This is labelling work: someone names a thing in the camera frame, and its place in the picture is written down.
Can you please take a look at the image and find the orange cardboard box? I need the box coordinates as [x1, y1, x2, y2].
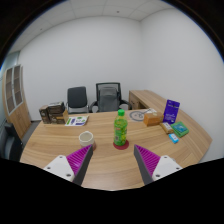
[143, 112, 165, 127]

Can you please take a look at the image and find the sheet with round print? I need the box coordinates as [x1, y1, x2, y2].
[129, 108, 158, 122]

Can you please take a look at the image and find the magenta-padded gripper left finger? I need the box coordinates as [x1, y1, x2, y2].
[43, 144, 94, 187]

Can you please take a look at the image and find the purple upright box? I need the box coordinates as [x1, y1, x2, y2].
[162, 98, 181, 125]

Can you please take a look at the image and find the small blue box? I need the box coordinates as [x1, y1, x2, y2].
[168, 132, 180, 145]

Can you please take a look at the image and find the grey mesh office chair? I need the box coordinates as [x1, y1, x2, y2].
[89, 82, 133, 114]

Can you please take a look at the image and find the small yellow box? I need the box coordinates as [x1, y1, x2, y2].
[159, 121, 174, 135]

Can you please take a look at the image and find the tall dark brown carton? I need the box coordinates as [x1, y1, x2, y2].
[38, 105, 51, 125]

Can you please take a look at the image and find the wooden glass-door cabinet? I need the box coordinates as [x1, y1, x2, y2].
[2, 64, 32, 141]

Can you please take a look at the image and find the white printed leaflet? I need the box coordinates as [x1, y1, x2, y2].
[64, 115, 90, 127]

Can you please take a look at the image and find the wooden side desk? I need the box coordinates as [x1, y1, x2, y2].
[128, 89, 168, 111]

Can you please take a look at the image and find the green drink bottle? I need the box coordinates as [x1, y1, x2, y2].
[113, 108, 129, 147]

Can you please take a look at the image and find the black leather sofa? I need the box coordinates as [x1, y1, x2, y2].
[0, 121, 24, 161]

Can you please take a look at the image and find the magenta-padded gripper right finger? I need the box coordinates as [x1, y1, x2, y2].
[133, 144, 183, 186]

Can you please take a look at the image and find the black office chair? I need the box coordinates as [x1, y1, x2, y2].
[65, 86, 90, 115]

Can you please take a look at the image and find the flat round red coaster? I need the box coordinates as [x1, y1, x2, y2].
[112, 139, 130, 151]

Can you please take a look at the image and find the green flat box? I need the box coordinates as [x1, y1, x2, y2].
[170, 121, 190, 138]

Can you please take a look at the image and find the wide dark brown carton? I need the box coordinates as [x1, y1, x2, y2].
[47, 101, 66, 115]

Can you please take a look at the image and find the white and pink cup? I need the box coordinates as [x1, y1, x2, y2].
[78, 130, 97, 151]

